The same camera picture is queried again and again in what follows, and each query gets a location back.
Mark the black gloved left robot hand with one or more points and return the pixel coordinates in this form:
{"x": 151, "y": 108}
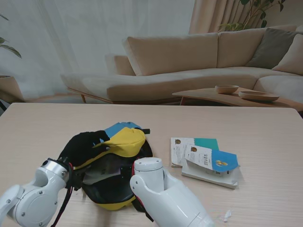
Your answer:
{"x": 80, "y": 146}

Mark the yellow and blue school bag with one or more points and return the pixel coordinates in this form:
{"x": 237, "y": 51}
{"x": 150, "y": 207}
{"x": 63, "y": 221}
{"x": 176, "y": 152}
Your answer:
{"x": 127, "y": 142}

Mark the blue and white cover book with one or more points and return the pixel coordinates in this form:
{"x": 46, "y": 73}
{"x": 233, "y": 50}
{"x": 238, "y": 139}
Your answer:
{"x": 222, "y": 158}

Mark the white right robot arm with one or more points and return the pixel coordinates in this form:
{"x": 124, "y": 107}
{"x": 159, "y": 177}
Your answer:
{"x": 165, "y": 201}

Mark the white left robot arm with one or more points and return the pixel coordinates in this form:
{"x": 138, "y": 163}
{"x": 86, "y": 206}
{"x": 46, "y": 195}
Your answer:
{"x": 35, "y": 203}

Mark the black stand pole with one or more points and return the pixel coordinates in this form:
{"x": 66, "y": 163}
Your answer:
{"x": 2, "y": 105}

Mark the beige plant pot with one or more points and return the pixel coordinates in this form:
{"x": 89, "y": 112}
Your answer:
{"x": 9, "y": 89}

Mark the sheer white curtain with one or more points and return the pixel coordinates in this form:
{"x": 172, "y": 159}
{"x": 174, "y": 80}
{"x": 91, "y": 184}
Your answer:
{"x": 71, "y": 35}

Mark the pale green leafy plant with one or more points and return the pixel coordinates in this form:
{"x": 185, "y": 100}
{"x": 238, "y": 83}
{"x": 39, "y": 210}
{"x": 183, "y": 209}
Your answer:
{"x": 11, "y": 49}

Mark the teal and white cover book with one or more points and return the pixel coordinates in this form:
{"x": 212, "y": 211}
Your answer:
{"x": 206, "y": 143}

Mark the beige sofa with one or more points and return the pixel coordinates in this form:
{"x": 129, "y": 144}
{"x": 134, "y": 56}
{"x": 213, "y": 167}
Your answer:
{"x": 177, "y": 59}

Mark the wooden coffee table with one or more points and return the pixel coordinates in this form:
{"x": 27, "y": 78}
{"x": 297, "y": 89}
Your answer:
{"x": 208, "y": 95}

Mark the small deep wooden bowl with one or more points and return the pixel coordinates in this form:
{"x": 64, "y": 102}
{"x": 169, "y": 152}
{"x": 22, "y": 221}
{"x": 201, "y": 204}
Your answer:
{"x": 226, "y": 89}

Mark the white paper scrap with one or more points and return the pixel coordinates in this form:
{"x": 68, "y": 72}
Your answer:
{"x": 226, "y": 214}

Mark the wide shallow wooden bowl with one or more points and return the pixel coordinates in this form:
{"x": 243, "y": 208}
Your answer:
{"x": 258, "y": 96}

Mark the beige curtain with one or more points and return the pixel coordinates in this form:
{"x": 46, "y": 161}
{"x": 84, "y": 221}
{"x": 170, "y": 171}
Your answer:
{"x": 213, "y": 14}

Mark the grey cushion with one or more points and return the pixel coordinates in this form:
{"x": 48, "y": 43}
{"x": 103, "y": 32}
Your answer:
{"x": 270, "y": 47}

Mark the tall green leafy plant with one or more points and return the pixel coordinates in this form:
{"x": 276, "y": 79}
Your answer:
{"x": 251, "y": 16}

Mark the beige cushion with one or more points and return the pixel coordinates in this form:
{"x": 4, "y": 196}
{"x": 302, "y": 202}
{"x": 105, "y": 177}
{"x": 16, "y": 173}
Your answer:
{"x": 293, "y": 61}

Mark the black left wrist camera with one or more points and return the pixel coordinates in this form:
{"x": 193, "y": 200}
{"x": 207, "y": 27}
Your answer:
{"x": 76, "y": 179}

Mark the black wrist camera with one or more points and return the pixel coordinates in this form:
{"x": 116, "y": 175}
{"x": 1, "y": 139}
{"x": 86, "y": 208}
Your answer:
{"x": 125, "y": 171}
{"x": 76, "y": 179}

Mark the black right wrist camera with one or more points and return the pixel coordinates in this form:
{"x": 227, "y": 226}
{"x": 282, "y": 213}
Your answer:
{"x": 125, "y": 171}

